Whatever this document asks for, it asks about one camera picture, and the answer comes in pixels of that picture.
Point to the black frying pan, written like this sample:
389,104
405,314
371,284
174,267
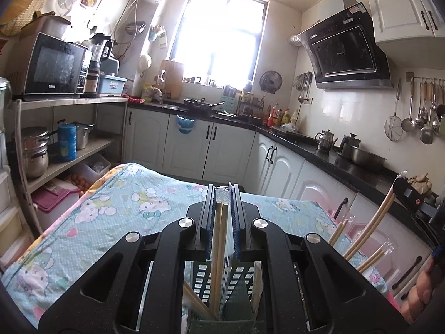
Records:
198,104

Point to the spice rack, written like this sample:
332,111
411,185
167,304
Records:
250,102

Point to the wooden cutting board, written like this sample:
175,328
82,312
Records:
173,80

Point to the clear box of eggs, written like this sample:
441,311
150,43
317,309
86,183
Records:
80,182

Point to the white base cabinets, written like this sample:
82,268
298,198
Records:
222,153

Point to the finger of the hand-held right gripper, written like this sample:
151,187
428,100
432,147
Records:
412,196

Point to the row of hanging kitchen utensils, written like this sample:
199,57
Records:
393,128

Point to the white colander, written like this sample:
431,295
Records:
145,63

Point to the white upper cabinet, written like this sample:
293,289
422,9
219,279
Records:
399,7

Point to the pink lidded storage box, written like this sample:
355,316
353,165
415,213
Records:
52,198

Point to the bunch of chopsticks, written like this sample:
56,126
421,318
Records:
339,231

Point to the cluster of condiment bottles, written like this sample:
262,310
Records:
278,116

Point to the ginger root pile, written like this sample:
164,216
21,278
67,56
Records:
420,181

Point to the hanging dark kitchen tools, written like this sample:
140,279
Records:
304,81

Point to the dark kettle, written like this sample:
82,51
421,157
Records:
347,144

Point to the plastic drawer cabinet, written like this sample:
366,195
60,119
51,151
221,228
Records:
10,222

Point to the round black wall fan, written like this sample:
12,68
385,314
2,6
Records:
270,81

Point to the brown cardboard box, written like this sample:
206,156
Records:
45,24

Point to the steel kettle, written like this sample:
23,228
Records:
325,141

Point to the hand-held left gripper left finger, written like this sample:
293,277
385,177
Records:
208,222

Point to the blue-grey storage box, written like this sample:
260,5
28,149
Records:
111,85

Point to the steel cooking pot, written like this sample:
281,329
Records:
368,156

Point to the small steel pot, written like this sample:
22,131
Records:
83,135

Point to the blue hanging waste bin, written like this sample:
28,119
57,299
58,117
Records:
184,125

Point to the black microwave oven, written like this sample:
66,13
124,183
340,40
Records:
52,66

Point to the chopstick pair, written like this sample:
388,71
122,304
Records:
218,236
378,218

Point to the wall brush holder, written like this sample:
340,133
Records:
156,34

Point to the black range hood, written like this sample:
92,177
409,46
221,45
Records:
347,52

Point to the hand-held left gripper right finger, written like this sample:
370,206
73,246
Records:
238,222

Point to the metal shelf rack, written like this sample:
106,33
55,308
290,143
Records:
69,101

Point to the person's right hand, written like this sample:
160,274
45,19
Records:
422,292

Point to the cartoon cat printed cloth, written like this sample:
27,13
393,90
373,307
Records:
121,215

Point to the large steel pot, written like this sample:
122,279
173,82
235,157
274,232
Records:
33,153

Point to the blender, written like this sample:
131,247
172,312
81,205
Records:
99,59

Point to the round bamboo tray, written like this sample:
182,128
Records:
24,3

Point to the window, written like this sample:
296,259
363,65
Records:
215,34

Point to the blue canister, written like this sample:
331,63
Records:
66,142

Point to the green plastic utensil basket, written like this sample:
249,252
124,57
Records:
243,281

